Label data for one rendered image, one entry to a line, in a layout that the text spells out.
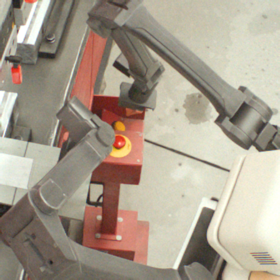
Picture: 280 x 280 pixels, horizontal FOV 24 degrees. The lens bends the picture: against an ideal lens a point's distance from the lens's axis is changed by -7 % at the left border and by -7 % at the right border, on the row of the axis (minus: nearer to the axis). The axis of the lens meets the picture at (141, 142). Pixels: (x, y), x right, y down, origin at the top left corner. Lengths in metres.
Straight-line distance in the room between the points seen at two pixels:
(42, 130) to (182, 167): 1.09
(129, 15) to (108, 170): 0.72
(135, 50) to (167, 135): 1.35
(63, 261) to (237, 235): 0.38
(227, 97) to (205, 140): 1.50
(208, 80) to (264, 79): 1.78
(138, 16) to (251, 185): 0.40
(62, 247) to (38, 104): 0.98
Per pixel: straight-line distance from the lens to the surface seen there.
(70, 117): 1.38
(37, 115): 1.87
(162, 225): 2.69
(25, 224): 0.98
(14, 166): 1.65
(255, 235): 1.19
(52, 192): 1.00
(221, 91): 1.40
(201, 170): 2.82
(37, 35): 1.94
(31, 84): 1.94
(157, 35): 1.35
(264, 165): 1.27
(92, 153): 1.28
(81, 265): 0.99
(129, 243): 2.51
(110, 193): 2.22
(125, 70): 1.81
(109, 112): 2.04
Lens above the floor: 2.43
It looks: 58 degrees down
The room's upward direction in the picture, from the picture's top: 8 degrees clockwise
